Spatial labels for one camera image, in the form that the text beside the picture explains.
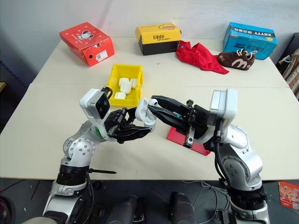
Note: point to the red shoe box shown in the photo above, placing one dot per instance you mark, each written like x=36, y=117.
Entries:
x=81, y=37

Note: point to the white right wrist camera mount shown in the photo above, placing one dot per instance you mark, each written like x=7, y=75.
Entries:
x=224, y=105

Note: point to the orange printed carton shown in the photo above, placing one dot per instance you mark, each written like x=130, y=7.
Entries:
x=289, y=194

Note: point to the black zip tie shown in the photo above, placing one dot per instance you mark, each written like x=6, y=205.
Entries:
x=102, y=172

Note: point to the white earbud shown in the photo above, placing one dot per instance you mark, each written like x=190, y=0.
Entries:
x=153, y=101

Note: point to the beige patterned bag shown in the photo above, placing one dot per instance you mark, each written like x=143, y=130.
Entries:
x=292, y=74

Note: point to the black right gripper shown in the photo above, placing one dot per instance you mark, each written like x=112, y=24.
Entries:
x=199, y=121

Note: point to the red cloth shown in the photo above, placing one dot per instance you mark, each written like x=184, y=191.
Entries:
x=198, y=56

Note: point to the closed white earbuds case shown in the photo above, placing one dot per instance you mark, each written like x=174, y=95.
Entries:
x=125, y=89
x=133, y=83
x=123, y=81
x=119, y=95

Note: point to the yellow plastic bin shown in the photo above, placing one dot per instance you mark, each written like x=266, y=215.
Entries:
x=126, y=70

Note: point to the dark rounded shape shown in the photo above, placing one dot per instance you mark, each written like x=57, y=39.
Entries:
x=127, y=210
x=183, y=207

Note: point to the blue shoe box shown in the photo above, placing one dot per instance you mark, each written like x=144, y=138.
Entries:
x=247, y=39

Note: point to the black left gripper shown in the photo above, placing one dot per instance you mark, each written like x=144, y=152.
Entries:
x=114, y=121

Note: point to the yellow and black shoe box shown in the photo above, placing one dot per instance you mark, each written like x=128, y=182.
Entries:
x=156, y=37

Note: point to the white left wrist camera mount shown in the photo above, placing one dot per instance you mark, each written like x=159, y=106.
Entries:
x=90, y=105

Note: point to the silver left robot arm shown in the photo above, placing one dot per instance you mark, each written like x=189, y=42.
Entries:
x=78, y=149

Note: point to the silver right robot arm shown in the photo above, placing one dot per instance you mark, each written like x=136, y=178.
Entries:
x=243, y=161

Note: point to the white earbuds case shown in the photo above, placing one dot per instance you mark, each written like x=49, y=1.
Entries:
x=133, y=83
x=123, y=81
x=143, y=112
x=119, y=95
x=125, y=89

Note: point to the brown plush slipper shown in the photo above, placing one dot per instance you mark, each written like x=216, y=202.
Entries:
x=236, y=61

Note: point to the flat red tray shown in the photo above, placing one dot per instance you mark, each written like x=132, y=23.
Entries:
x=175, y=137

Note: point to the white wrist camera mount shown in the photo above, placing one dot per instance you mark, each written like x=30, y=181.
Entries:
x=224, y=105
x=90, y=105

